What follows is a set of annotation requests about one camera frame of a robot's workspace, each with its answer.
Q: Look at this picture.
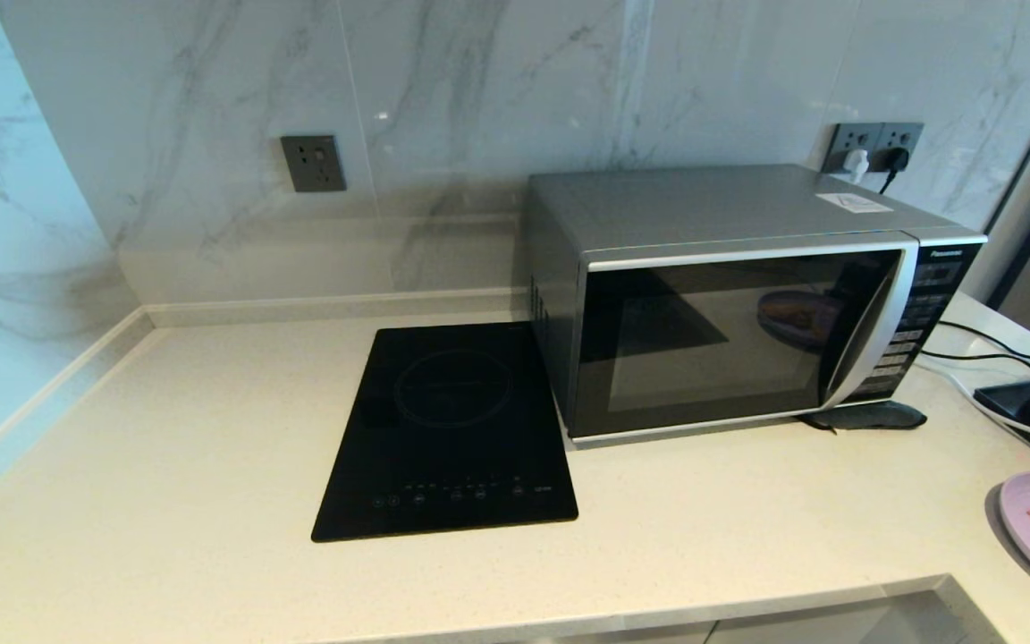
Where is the black power plug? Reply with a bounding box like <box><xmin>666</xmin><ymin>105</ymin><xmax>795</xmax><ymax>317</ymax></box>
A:
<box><xmin>880</xmin><ymin>148</ymin><xmax>912</xmax><ymax>194</ymax></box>

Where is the grey cabinet door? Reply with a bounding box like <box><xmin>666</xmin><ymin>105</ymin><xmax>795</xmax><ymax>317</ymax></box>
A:
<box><xmin>712</xmin><ymin>592</ymin><xmax>972</xmax><ymax>644</ymax></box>

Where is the dark grey rubber mat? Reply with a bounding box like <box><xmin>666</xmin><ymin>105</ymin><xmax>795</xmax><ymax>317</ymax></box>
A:
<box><xmin>801</xmin><ymin>401</ymin><xmax>927</xmax><ymax>432</ymax></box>

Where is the thin black power cable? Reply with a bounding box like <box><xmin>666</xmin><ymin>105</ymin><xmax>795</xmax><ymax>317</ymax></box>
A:
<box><xmin>937</xmin><ymin>319</ymin><xmax>1030</xmax><ymax>366</ymax></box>
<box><xmin>920</xmin><ymin>351</ymin><xmax>1030</xmax><ymax>381</ymax></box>

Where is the black induction cooktop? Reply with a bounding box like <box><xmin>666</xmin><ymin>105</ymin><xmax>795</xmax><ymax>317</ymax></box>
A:
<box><xmin>311</xmin><ymin>322</ymin><xmax>579</xmax><ymax>543</ymax></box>

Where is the grey single wall socket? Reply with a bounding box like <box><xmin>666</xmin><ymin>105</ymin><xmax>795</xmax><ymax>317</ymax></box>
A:
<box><xmin>281</xmin><ymin>135</ymin><xmax>348</xmax><ymax>193</ymax></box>

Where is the grey double wall socket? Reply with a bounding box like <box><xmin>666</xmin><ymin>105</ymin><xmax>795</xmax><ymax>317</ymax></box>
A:
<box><xmin>822</xmin><ymin>123</ymin><xmax>925</xmax><ymax>175</ymax></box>

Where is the silver microwave oven body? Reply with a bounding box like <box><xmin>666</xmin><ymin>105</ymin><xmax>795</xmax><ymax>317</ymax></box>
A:
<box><xmin>526</xmin><ymin>164</ymin><xmax>988</xmax><ymax>448</ymax></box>

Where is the white power cable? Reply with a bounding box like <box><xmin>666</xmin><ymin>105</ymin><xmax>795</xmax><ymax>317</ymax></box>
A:
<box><xmin>922</xmin><ymin>360</ymin><xmax>1030</xmax><ymax>484</ymax></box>

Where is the white paper sticker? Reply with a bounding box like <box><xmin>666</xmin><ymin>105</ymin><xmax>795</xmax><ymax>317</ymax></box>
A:
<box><xmin>815</xmin><ymin>192</ymin><xmax>894</xmax><ymax>215</ymax></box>

